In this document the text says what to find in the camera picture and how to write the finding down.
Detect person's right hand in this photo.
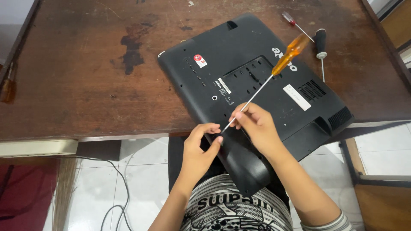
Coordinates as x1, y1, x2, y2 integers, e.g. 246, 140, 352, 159
229, 103, 287, 160

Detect person's left hand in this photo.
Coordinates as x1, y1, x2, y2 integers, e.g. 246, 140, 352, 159
181, 123, 224, 185

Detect orange-handled long screwdriver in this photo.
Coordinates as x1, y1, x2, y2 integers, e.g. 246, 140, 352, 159
221, 33, 311, 134

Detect black all-in-one computer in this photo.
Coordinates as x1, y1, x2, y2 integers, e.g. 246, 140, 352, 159
157, 13, 355, 197

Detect black trousers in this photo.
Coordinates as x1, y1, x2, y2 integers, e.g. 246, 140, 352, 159
168, 136, 290, 213

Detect striped printed shirt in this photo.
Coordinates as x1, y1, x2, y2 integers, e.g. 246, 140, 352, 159
180, 174, 354, 231

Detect straw broom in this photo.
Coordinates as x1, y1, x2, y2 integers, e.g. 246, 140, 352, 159
51, 157, 81, 231

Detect brown wooden cabinet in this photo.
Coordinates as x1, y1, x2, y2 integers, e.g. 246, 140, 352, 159
340, 138, 411, 231

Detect white power strip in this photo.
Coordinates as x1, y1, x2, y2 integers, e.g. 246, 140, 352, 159
0, 139, 79, 158

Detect red floor mat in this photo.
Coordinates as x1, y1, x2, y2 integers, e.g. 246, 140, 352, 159
0, 157, 61, 231

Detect black cable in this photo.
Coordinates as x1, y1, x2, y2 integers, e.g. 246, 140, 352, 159
51, 155, 134, 231

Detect black-handled screwdriver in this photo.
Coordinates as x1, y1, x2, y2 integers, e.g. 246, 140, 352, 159
314, 28, 328, 83

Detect small red-handled screwdriver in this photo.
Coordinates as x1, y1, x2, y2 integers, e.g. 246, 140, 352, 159
282, 12, 315, 43

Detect amber-handled screwdriver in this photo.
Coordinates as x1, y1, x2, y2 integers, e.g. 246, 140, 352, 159
0, 61, 16, 104

